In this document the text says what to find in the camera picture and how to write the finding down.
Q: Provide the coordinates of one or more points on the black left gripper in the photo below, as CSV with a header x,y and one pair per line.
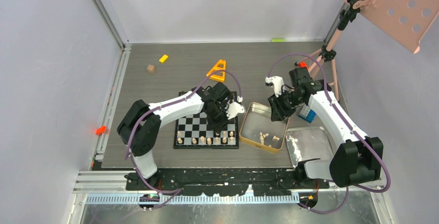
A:
x,y
218,127

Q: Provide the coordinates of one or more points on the black white chess board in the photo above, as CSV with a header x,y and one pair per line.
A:
x,y
195,132

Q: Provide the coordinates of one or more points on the pink music stand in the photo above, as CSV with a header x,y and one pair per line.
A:
x,y
406,21

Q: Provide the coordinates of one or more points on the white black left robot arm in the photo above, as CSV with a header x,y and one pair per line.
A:
x,y
140,126

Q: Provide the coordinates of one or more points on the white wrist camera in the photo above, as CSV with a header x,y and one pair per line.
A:
x,y
276,83
235,107

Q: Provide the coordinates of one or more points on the red block near stand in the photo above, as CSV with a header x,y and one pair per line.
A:
x,y
303,64

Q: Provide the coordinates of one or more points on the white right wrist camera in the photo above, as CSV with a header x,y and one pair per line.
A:
x,y
276,83

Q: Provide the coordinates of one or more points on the blue box of bits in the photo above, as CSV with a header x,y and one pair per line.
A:
x,y
307,114

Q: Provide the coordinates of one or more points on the silver tin lid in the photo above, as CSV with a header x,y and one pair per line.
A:
x,y
308,143

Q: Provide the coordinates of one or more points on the yellow rectangular block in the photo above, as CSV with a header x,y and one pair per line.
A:
x,y
164,58

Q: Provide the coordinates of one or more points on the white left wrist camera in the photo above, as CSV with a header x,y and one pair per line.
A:
x,y
235,107

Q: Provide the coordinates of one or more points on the small wooden cube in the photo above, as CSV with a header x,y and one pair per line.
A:
x,y
151,68

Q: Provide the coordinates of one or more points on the gold tin box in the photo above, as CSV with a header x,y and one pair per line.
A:
x,y
259,131

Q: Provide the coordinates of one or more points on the orange red block left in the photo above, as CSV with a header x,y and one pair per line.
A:
x,y
101,130

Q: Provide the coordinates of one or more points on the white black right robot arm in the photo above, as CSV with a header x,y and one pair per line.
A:
x,y
358,156

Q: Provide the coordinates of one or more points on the orange triangular plastic frame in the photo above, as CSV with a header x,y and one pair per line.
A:
x,y
217,73

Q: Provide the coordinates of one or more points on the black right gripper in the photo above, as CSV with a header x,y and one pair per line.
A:
x,y
278,112

